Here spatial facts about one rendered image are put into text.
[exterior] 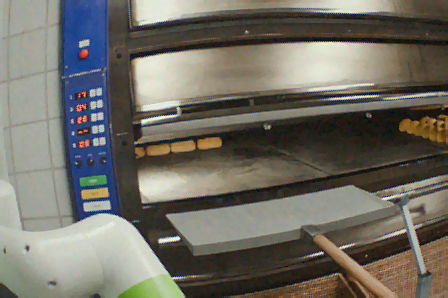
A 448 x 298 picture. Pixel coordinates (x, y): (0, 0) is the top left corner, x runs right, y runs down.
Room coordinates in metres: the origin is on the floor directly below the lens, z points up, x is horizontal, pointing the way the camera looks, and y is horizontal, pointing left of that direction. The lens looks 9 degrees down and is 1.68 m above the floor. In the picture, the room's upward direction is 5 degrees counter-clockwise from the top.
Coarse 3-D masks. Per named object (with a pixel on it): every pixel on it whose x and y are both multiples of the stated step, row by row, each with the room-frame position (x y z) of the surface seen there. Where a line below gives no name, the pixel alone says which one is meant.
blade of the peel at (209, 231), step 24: (336, 192) 2.21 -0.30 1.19; (360, 192) 2.18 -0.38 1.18; (168, 216) 2.13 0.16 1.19; (192, 216) 2.12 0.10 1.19; (216, 216) 2.11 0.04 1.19; (240, 216) 2.09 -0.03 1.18; (264, 216) 2.07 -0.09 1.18; (288, 216) 2.04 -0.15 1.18; (312, 216) 2.02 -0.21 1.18; (336, 216) 1.98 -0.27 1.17; (360, 216) 1.89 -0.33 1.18; (384, 216) 1.91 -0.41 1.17; (192, 240) 1.91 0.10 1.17; (216, 240) 1.90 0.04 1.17; (240, 240) 1.82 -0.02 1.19; (264, 240) 1.84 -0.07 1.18; (288, 240) 1.85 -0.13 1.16
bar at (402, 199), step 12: (408, 192) 2.12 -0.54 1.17; (420, 192) 2.12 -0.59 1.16; (432, 192) 2.14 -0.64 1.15; (396, 204) 2.13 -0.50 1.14; (408, 216) 2.07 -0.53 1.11; (408, 228) 2.04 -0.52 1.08; (168, 240) 1.95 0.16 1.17; (180, 240) 1.95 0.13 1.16; (420, 252) 1.97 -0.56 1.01; (420, 264) 1.94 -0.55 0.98; (420, 276) 1.89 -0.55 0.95; (420, 288) 1.89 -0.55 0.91
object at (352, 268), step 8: (320, 240) 1.73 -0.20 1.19; (320, 248) 1.71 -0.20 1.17; (328, 248) 1.67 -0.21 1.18; (336, 248) 1.65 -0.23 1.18; (328, 256) 1.65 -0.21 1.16; (336, 256) 1.61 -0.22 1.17; (344, 256) 1.58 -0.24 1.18; (336, 264) 1.60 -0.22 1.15; (344, 264) 1.55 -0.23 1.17; (352, 264) 1.52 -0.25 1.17; (352, 272) 1.49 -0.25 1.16; (360, 272) 1.46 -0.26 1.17; (368, 272) 1.46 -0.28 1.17; (360, 280) 1.44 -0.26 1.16; (368, 280) 1.41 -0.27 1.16; (376, 280) 1.39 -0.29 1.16; (368, 288) 1.39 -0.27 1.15; (376, 288) 1.35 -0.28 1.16; (384, 288) 1.33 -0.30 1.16; (376, 296) 1.34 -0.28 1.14; (384, 296) 1.30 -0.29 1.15; (392, 296) 1.28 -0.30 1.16
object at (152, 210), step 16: (416, 160) 2.56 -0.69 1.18; (432, 160) 2.55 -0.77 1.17; (336, 176) 2.48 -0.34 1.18; (352, 176) 2.46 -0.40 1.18; (368, 176) 2.48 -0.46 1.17; (384, 176) 2.49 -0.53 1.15; (240, 192) 2.41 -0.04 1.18; (256, 192) 2.39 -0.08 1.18; (272, 192) 2.40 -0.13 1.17; (288, 192) 2.41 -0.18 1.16; (304, 192) 2.42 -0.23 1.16; (144, 208) 2.31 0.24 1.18; (160, 208) 2.32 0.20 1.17; (176, 208) 2.33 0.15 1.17; (192, 208) 2.34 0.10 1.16; (208, 208) 2.35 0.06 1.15
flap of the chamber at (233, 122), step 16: (272, 112) 2.25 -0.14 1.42; (288, 112) 2.26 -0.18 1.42; (304, 112) 2.27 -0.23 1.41; (320, 112) 2.28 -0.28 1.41; (336, 112) 2.30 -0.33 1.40; (352, 112) 2.33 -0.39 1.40; (368, 112) 2.39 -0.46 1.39; (384, 112) 2.48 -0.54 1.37; (400, 112) 2.56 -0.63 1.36; (144, 128) 2.17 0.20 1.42; (160, 128) 2.18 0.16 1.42; (176, 128) 2.19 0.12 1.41; (192, 128) 2.20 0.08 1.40; (208, 128) 2.22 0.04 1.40; (224, 128) 2.30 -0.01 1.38; (240, 128) 2.37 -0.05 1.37
